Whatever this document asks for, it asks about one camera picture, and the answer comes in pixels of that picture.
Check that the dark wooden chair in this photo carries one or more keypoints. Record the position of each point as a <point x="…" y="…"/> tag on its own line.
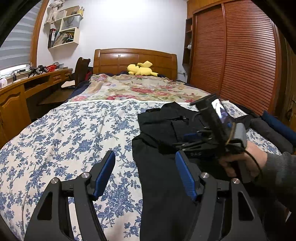
<point x="74" y="79"/>

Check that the white wall shelf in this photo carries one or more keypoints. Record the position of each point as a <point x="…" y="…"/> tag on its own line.
<point x="66" y="29"/>

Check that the black double-breasted coat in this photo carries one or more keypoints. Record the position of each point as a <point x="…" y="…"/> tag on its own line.
<point x="167" y="210"/>

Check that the blue floral bed sheet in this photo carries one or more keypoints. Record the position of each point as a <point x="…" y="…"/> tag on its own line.
<point x="68" y="141"/>

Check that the navy blue rolled cloth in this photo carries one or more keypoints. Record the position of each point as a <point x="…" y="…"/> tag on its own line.
<point x="278" y="126"/>

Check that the black small tripod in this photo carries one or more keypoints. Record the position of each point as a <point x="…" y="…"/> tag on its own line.
<point x="37" y="70"/>

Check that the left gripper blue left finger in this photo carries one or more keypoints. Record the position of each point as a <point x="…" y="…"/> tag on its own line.
<point x="51" y="217"/>

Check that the red floral blanket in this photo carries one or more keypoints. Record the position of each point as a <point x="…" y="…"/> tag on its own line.
<point x="144" y="88"/>

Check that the phone on right gripper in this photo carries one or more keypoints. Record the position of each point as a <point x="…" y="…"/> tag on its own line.
<point x="221" y="111"/>

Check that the wooden headboard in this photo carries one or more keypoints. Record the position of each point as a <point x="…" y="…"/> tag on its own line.
<point x="116" y="60"/>

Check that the yellow plush toy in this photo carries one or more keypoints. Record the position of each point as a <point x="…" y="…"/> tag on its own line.
<point x="143" y="69"/>

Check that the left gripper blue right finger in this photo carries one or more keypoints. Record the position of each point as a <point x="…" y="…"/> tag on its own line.
<point x="224" y="208"/>

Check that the person's right hand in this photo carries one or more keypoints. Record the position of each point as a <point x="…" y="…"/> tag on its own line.
<point x="253" y="157"/>

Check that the red basket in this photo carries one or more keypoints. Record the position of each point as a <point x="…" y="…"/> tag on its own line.
<point x="51" y="68"/>

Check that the grey zebra window blind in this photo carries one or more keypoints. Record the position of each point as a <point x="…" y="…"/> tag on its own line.
<point x="17" y="46"/>

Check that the long wooden desk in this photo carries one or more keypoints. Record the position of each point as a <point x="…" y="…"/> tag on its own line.
<point x="22" y="102"/>

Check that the wooden louvered wardrobe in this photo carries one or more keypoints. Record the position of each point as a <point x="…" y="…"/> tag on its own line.
<point x="235" y="52"/>

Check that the grey rolled cloth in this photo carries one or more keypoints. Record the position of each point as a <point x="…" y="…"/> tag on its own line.
<point x="271" y="135"/>

